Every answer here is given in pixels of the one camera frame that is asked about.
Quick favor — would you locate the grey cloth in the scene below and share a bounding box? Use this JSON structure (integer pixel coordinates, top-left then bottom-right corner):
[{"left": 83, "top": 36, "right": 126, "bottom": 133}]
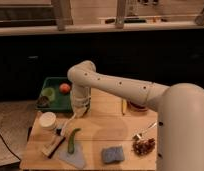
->
[{"left": 58, "top": 142, "right": 86, "bottom": 169}]

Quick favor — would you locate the blue sponge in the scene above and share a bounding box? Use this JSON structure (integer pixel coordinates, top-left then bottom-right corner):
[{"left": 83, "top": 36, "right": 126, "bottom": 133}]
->
[{"left": 101, "top": 146, "right": 125, "bottom": 164}]

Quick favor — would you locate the green plastic tray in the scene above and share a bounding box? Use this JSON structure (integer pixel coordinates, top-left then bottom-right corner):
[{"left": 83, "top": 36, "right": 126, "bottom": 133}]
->
[{"left": 36, "top": 77, "right": 73, "bottom": 113}]

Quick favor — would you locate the white handled dish brush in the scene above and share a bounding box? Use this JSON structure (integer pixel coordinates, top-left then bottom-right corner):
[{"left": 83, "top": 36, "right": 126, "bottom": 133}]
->
[{"left": 56, "top": 114, "right": 76, "bottom": 136}]

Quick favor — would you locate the wooden block eraser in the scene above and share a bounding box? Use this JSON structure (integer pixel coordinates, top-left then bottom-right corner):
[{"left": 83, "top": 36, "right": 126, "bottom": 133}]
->
[{"left": 41, "top": 135, "right": 65, "bottom": 158}]

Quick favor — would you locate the brown dried grape bunch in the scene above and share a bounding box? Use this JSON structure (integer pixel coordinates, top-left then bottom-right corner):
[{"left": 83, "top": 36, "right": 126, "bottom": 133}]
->
[{"left": 133, "top": 138, "right": 156, "bottom": 157}]

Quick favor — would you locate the yellow banana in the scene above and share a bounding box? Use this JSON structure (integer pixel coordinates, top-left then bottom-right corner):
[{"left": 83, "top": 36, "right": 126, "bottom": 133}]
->
[{"left": 121, "top": 99, "right": 126, "bottom": 115}]

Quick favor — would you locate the white paper cup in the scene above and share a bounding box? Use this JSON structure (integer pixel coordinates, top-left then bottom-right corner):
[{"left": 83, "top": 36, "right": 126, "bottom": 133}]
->
[{"left": 39, "top": 112, "right": 56, "bottom": 130}]

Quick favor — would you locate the green chili pepper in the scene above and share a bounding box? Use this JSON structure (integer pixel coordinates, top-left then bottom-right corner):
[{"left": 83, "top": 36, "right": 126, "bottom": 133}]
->
[{"left": 67, "top": 128, "right": 81, "bottom": 154}]

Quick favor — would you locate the black cable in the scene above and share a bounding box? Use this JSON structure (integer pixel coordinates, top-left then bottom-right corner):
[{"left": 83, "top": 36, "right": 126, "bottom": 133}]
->
[{"left": 0, "top": 127, "right": 21, "bottom": 162}]

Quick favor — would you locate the small green cup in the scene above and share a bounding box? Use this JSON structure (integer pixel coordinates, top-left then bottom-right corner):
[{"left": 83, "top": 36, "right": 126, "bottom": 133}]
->
[{"left": 41, "top": 87, "right": 55, "bottom": 102}]

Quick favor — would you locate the dark brown bowl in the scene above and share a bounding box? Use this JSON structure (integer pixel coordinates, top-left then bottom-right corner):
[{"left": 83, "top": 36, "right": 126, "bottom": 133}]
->
[{"left": 128, "top": 102, "right": 148, "bottom": 112}]

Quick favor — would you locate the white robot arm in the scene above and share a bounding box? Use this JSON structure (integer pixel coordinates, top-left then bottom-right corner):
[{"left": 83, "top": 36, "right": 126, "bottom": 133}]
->
[{"left": 67, "top": 60, "right": 204, "bottom": 171}]

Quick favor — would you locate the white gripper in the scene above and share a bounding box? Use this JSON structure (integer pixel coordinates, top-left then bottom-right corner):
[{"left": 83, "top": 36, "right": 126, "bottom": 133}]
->
[{"left": 72, "top": 97, "right": 90, "bottom": 118}]

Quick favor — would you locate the orange fruit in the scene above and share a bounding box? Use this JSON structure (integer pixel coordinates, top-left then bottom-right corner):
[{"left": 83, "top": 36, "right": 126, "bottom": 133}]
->
[{"left": 59, "top": 83, "right": 71, "bottom": 94}]

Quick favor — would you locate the metal spoon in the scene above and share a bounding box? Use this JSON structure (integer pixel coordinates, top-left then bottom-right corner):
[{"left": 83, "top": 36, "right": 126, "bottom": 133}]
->
[{"left": 133, "top": 122, "right": 157, "bottom": 141}]

